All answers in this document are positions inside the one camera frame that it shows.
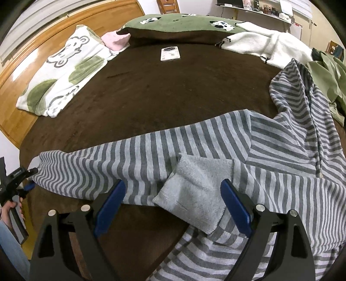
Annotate white bear print blanket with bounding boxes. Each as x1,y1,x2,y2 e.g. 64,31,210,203
16,25,130,118

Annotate person's left forearm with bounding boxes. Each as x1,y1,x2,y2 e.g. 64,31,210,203
0,220,31,280

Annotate dark cloth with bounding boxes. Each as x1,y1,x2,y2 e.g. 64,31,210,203
311,48,326,62

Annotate person's left hand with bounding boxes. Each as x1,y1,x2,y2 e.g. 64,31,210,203
0,200,26,230

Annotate wall shelf with items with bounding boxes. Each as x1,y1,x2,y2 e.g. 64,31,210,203
216,0,302,41

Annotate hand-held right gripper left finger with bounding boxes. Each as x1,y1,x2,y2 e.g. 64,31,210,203
28,179,126,281

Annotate window blinds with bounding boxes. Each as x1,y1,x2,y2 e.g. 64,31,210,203
0,0,88,61

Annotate green cow print blanket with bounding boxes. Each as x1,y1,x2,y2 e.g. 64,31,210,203
116,13,252,45

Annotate grey striped sweater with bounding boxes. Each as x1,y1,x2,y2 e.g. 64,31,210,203
32,58,346,281

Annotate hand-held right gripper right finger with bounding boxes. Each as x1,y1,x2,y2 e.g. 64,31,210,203
220,179,317,281

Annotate wooden chair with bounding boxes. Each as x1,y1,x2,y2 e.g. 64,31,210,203
156,0,181,14
326,40,345,60

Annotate white fleece blanket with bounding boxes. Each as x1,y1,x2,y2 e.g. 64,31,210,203
215,22,314,69

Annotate pink cloth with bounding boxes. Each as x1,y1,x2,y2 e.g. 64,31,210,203
101,30,130,52

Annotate green jacket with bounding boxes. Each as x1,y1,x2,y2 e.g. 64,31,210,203
305,51,346,125

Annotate wooden headboard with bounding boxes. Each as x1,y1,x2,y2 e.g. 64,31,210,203
0,0,146,148

